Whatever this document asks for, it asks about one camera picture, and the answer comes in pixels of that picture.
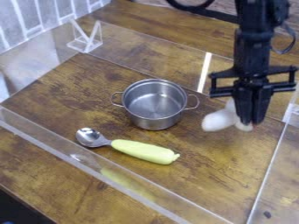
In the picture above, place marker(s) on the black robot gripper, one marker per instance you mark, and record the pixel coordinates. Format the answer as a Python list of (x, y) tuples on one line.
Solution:
[(253, 77)]

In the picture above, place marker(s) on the red and white plush mushroom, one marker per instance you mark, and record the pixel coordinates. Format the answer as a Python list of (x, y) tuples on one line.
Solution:
[(223, 119)]

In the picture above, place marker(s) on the small silver metal pot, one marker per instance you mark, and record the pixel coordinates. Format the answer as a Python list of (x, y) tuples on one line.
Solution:
[(155, 103)]

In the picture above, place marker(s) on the clear acrylic enclosure wall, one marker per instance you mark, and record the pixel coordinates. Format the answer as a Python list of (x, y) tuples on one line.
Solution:
[(235, 177)]

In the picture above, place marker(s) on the spoon with yellow handle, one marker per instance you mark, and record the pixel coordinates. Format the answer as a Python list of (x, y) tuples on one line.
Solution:
[(149, 152)]

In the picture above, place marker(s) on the clear acrylic triangular bracket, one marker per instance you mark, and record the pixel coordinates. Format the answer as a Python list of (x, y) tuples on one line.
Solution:
[(86, 43)]

